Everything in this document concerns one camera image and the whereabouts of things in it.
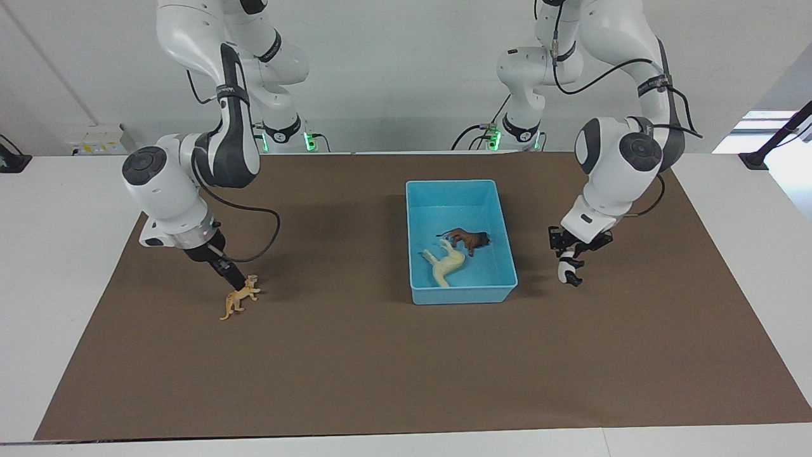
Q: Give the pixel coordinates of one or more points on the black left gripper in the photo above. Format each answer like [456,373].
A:
[587,245]

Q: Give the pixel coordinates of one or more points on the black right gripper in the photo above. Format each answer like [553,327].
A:
[204,252]

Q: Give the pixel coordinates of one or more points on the orange striped tiger toy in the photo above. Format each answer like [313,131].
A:
[238,297]

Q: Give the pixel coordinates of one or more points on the black and white panda toy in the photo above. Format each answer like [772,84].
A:
[568,271]

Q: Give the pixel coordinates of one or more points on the brown lion toy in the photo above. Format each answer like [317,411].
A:
[469,240]

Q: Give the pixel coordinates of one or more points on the cream horse toy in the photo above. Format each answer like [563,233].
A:
[447,263]

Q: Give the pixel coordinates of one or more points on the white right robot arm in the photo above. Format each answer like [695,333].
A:
[171,190]

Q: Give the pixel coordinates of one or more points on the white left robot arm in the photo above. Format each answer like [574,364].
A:
[615,165]

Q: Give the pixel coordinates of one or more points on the light blue plastic storage box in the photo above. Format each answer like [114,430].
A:
[460,209]

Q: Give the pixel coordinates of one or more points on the brown paper table mat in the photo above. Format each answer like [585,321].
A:
[380,368]

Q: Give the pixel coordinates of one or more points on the black clamp stand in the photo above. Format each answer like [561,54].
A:
[11,162]
[774,141]

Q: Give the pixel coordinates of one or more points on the white wall outlet box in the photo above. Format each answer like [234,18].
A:
[95,139]

